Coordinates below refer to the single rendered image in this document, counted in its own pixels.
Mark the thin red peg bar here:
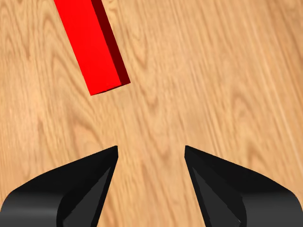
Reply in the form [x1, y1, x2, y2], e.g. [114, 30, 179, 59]
[53, 0, 131, 96]

